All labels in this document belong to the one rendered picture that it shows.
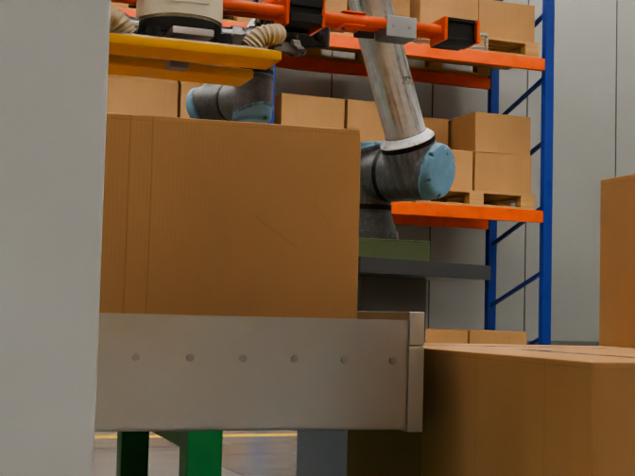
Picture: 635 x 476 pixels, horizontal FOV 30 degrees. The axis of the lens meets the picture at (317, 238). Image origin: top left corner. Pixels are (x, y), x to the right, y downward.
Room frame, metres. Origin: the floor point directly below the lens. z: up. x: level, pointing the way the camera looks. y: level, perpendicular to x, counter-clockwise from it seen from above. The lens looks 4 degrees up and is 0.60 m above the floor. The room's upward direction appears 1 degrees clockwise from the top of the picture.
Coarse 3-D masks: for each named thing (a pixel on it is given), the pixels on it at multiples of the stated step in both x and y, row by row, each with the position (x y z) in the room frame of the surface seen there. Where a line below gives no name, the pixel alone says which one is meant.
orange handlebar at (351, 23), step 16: (112, 0) 2.28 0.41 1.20; (128, 0) 2.29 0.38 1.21; (224, 0) 2.31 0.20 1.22; (240, 16) 2.37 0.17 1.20; (256, 16) 2.38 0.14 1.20; (272, 16) 2.39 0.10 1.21; (336, 16) 2.39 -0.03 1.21; (352, 16) 2.40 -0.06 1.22; (368, 16) 2.42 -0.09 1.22; (352, 32) 2.46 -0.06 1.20; (432, 32) 2.47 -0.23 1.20
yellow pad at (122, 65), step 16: (112, 64) 2.32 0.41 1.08; (128, 64) 2.32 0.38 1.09; (144, 64) 2.33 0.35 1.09; (160, 64) 2.34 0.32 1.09; (192, 64) 2.37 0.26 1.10; (208, 64) 2.39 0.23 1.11; (192, 80) 2.45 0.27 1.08; (208, 80) 2.44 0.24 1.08; (224, 80) 2.44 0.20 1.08; (240, 80) 2.44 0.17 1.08
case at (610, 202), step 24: (624, 192) 2.74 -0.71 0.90; (600, 216) 2.84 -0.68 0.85; (624, 216) 2.74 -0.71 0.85; (600, 240) 2.84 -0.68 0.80; (624, 240) 2.74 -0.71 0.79; (600, 264) 2.84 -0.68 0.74; (624, 264) 2.74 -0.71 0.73; (600, 288) 2.84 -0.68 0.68; (624, 288) 2.74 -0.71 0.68; (600, 312) 2.84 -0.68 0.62; (624, 312) 2.74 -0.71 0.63; (600, 336) 2.84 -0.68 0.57; (624, 336) 2.74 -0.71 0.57
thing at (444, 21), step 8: (440, 24) 2.48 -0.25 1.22; (448, 24) 2.47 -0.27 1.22; (456, 24) 2.48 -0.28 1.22; (464, 24) 2.49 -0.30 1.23; (472, 24) 2.49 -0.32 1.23; (448, 32) 2.47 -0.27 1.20; (456, 32) 2.48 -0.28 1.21; (464, 32) 2.49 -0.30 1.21; (472, 32) 2.49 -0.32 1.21; (432, 40) 2.51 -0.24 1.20; (440, 40) 2.47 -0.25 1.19; (448, 40) 2.47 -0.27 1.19; (456, 40) 2.47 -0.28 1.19; (464, 40) 2.48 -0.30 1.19; (472, 40) 2.49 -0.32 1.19; (456, 48) 2.54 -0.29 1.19; (464, 48) 2.54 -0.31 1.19
